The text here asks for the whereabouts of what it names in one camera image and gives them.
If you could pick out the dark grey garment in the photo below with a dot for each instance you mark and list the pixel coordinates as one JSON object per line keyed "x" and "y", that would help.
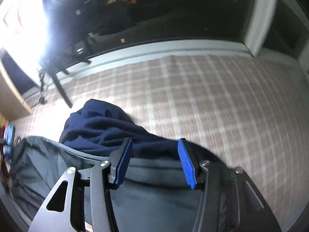
{"x": 154, "y": 174}

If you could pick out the navy blue garment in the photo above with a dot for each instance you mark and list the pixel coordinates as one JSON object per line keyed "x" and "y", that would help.
{"x": 101, "y": 128}

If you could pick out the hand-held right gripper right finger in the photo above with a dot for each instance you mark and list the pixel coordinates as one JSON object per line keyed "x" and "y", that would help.
{"x": 187, "y": 164}

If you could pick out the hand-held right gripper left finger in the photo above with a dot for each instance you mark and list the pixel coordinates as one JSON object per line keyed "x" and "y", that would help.
{"x": 124, "y": 160}

